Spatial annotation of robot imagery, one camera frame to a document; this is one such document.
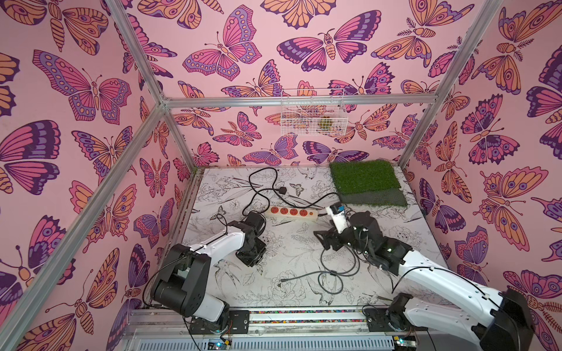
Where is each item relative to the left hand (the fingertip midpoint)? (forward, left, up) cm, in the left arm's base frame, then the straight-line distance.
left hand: (265, 254), depth 89 cm
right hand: (+3, -22, +18) cm, 29 cm away
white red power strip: (+19, -11, +1) cm, 22 cm away
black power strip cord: (+33, -6, +1) cm, 34 cm away
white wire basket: (+50, -20, +33) cm, 64 cm away
